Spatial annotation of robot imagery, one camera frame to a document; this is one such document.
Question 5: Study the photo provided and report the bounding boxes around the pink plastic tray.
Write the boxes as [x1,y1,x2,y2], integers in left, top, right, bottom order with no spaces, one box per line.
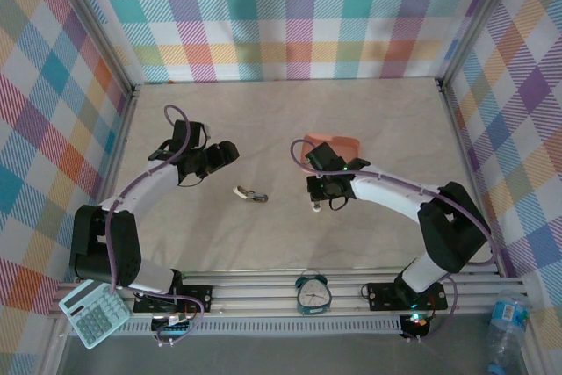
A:
[302,133,362,174]

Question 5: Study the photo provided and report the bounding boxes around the teal alarm clock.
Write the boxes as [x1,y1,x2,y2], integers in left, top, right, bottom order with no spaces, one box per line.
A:
[293,269,333,317]

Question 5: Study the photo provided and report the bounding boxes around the mint green calculator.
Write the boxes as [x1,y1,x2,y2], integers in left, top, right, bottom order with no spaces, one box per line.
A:
[58,274,132,350]

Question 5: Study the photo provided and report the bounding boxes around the clear plastic water bottle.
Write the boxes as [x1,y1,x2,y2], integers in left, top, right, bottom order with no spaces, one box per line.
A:
[485,289,532,375]

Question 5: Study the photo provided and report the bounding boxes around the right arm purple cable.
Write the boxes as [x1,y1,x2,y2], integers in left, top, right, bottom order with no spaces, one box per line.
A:
[291,138,495,343]

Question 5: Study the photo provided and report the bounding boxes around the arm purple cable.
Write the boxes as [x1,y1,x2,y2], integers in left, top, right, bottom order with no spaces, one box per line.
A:
[291,138,495,343]
[104,104,207,348]

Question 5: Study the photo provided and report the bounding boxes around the aluminium side rail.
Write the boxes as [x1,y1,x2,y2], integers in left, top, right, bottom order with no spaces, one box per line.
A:
[78,83,141,282]
[436,78,506,278]

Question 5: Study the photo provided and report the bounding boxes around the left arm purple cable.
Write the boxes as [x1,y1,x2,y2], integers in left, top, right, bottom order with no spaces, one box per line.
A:
[104,104,207,348]

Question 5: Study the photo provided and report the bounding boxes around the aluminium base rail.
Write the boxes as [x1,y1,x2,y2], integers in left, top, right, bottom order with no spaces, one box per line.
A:
[52,264,526,317]

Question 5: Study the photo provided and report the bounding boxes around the white slotted cable duct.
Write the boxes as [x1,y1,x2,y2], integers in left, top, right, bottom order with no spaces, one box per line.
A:
[118,315,403,336]

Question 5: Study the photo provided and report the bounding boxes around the aluminium frame post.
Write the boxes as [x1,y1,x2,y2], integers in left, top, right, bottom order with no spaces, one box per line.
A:
[52,0,141,99]
[436,0,522,86]

